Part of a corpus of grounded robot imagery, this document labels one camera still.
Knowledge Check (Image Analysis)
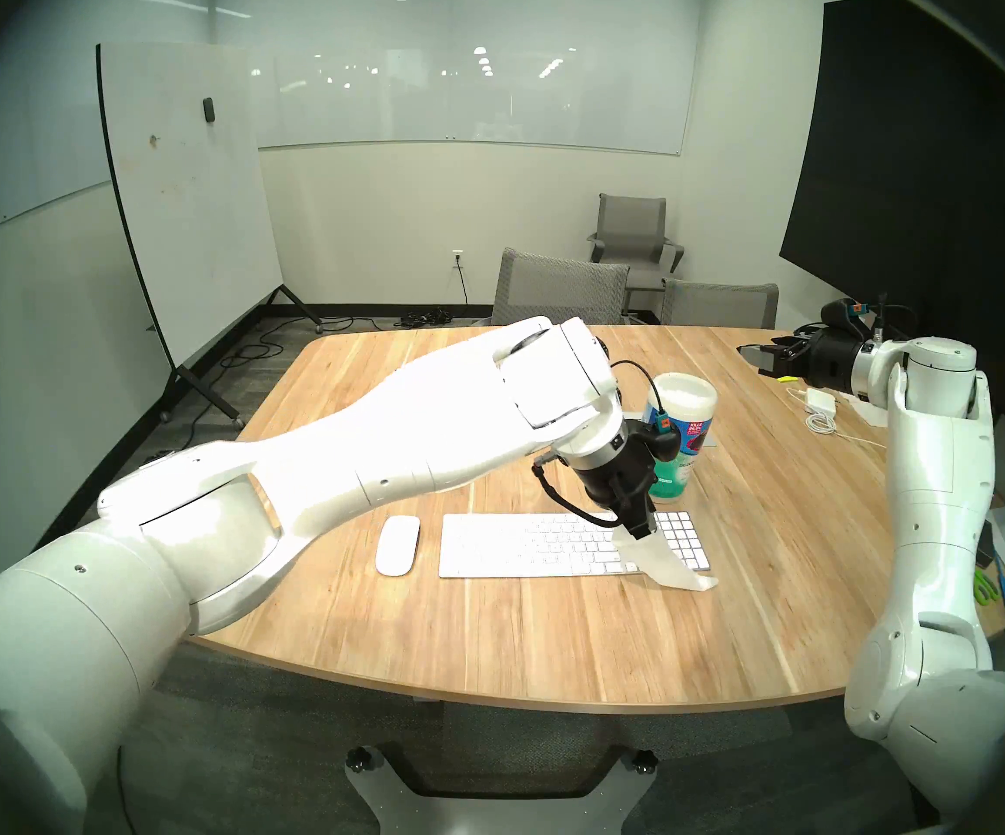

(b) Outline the low grey mesh chair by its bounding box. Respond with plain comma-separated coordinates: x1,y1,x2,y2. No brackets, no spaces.
661,278,780,331

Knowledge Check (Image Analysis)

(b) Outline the written-on wall whiteboard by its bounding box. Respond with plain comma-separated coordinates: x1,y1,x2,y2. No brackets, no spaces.
0,0,212,257

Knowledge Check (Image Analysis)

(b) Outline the wide grey mesh chair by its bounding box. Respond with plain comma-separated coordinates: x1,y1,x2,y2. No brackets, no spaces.
492,248,631,327

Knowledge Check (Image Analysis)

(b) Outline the glass wall whiteboard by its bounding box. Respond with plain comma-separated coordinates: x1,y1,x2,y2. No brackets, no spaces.
207,0,701,157

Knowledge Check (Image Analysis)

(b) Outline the white disinfecting wipe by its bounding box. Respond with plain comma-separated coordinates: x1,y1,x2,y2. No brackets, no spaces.
614,529,720,593

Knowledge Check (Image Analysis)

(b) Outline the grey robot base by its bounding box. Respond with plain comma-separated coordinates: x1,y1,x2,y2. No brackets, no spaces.
344,742,660,835

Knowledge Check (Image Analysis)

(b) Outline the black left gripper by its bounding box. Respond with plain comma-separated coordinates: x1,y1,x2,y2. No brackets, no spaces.
568,424,664,542

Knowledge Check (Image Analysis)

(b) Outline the grey armrest chair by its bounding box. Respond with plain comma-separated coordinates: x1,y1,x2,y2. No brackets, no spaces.
588,194,686,317

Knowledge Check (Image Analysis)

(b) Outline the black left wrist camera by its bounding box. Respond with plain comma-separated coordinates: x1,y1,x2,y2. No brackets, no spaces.
641,416,683,462

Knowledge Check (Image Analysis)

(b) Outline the mobile whiteboard on stand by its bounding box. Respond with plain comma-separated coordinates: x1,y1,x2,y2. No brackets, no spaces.
96,42,327,427

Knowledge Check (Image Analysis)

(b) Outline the white computer mouse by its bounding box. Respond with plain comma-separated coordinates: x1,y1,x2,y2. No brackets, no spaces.
375,516,421,577

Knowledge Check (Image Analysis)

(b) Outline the white charger cable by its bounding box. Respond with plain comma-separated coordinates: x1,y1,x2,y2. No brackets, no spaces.
805,410,890,450

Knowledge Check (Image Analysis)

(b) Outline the white keyboard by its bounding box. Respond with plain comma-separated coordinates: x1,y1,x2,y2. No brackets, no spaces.
438,511,712,579

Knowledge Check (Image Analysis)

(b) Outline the disinfecting wipes canister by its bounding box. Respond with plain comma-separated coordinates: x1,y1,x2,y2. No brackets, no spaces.
646,372,719,502

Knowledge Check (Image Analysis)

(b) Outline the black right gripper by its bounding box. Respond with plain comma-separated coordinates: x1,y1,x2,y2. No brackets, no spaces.
737,327,861,393

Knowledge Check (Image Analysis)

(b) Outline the black wall screen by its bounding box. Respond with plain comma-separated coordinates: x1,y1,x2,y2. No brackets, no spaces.
779,0,1005,425

